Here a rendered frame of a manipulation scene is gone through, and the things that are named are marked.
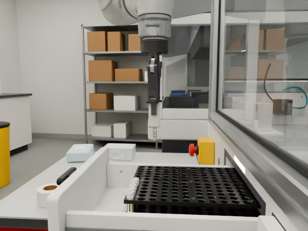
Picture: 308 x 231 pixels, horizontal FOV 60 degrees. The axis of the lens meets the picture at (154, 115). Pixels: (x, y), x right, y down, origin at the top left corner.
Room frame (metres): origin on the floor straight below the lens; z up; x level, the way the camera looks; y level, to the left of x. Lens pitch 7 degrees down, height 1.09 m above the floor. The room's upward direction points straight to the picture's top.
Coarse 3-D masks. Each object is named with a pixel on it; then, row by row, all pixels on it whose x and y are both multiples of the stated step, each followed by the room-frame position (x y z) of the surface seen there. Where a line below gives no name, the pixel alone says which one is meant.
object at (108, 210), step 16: (112, 176) 0.61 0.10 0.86; (128, 176) 0.61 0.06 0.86; (112, 192) 0.58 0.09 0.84; (96, 208) 0.50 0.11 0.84; (112, 208) 0.50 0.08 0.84; (80, 224) 0.37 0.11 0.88; (96, 224) 0.37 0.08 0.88; (112, 224) 0.37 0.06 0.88; (128, 224) 0.36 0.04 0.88; (144, 224) 0.36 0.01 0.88; (160, 224) 0.36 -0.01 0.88; (176, 224) 0.36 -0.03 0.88; (192, 224) 0.36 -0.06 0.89; (208, 224) 0.36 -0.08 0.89; (224, 224) 0.35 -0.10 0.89; (240, 224) 0.35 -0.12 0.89; (256, 224) 0.35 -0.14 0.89
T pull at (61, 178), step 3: (72, 168) 0.52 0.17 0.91; (75, 168) 0.53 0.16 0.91; (66, 171) 0.50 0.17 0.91; (69, 171) 0.50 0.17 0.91; (72, 171) 0.51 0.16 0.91; (63, 174) 0.49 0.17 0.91; (66, 174) 0.49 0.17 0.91; (69, 174) 0.49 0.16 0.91; (60, 177) 0.47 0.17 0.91; (63, 177) 0.47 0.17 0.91; (66, 177) 0.48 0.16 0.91; (57, 180) 0.47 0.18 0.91; (60, 180) 0.47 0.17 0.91; (63, 180) 0.47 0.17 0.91; (57, 183) 0.46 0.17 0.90; (60, 183) 0.46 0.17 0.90
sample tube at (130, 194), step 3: (126, 192) 0.41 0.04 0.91; (129, 192) 0.40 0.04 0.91; (132, 192) 0.41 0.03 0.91; (126, 195) 0.41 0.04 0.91; (129, 195) 0.40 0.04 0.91; (132, 195) 0.41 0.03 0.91; (129, 198) 0.42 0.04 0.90; (132, 198) 0.41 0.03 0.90; (129, 204) 0.40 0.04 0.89; (132, 204) 0.41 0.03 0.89; (129, 207) 0.41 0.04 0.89; (132, 207) 0.41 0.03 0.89; (129, 210) 0.40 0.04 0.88; (132, 210) 0.41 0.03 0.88
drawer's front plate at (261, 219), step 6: (258, 216) 0.30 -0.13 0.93; (264, 216) 0.30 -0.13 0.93; (270, 216) 0.30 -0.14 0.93; (258, 222) 0.30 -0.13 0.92; (264, 222) 0.29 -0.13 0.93; (270, 222) 0.29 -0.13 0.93; (276, 222) 0.29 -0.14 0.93; (258, 228) 0.30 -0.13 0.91; (264, 228) 0.28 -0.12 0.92; (270, 228) 0.27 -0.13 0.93; (276, 228) 0.27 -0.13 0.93; (282, 228) 0.27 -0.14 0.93
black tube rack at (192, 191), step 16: (144, 176) 0.51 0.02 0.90; (160, 176) 0.51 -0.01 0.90; (176, 176) 0.51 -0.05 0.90; (192, 176) 0.51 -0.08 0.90; (208, 176) 0.51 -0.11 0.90; (224, 176) 0.51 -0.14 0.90; (240, 176) 0.52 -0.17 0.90; (144, 192) 0.44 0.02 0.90; (160, 192) 0.43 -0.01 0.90; (176, 192) 0.44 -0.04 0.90; (192, 192) 0.43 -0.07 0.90; (208, 192) 0.43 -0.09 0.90; (224, 192) 0.43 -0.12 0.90; (240, 192) 0.43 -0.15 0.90; (144, 208) 0.44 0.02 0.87; (160, 208) 0.43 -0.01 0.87; (176, 208) 0.44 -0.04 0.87; (192, 208) 0.41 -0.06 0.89; (208, 208) 0.43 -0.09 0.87; (224, 208) 0.43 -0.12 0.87; (240, 208) 0.44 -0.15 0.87; (256, 208) 0.39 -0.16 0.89
